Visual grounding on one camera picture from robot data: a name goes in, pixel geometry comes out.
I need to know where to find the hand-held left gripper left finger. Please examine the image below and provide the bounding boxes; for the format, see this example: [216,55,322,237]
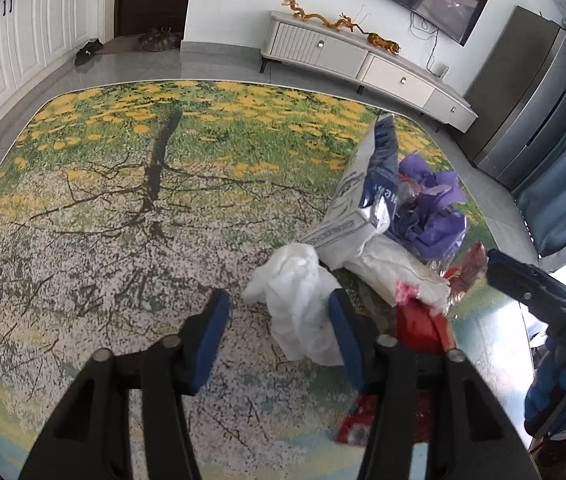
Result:
[18,289,234,480]

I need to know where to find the blue curtain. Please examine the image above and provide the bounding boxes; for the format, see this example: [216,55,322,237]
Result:
[509,35,566,262]

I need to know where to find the red snack packet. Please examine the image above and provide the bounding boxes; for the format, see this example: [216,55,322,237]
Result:
[395,299,458,357]

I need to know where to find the purple plastic bag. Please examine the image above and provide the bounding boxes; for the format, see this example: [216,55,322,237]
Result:
[387,152,468,262]

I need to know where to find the red wrapper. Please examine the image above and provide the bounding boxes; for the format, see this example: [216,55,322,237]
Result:
[335,394,436,447]

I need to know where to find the white wall cabinet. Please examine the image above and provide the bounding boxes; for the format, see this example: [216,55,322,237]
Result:
[0,0,115,145]

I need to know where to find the black shoes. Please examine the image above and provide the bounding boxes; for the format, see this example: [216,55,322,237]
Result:
[74,38,105,66]

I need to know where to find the white television cabinet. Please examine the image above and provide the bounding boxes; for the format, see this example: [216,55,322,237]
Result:
[260,10,478,133]

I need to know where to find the black television cable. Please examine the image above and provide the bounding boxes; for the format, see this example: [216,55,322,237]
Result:
[409,9,440,75]

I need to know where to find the grey doormat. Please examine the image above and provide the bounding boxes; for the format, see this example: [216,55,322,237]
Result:
[94,36,145,57]

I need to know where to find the white paper wrapper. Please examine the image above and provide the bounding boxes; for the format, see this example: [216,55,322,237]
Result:
[345,234,452,317]

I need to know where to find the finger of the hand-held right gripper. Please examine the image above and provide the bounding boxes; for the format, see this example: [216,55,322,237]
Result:
[487,250,566,313]

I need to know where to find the clear red-tinted wrapper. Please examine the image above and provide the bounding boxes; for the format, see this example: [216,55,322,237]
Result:
[438,241,490,308]

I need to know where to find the grey refrigerator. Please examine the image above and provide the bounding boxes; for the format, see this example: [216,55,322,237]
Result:
[463,5,566,192]

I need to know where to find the brown shoes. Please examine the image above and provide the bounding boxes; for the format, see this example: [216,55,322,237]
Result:
[134,26,183,53]

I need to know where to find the orange tiger figurine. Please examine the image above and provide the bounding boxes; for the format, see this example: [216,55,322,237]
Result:
[366,32,404,57]

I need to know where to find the white plastic bag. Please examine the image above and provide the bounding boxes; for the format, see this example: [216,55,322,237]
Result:
[243,242,345,367]

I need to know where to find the tree print table cover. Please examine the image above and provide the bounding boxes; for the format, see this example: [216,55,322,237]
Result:
[0,79,540,480]

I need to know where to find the orange dragon figurine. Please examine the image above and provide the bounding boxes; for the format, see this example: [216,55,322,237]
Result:
[283,0,365,34]

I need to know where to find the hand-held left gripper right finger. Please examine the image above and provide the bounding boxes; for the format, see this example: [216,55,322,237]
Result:
[327,290,538,480]

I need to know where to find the white and blue snack bag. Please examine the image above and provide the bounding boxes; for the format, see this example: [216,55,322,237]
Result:
[299,114,400,268]

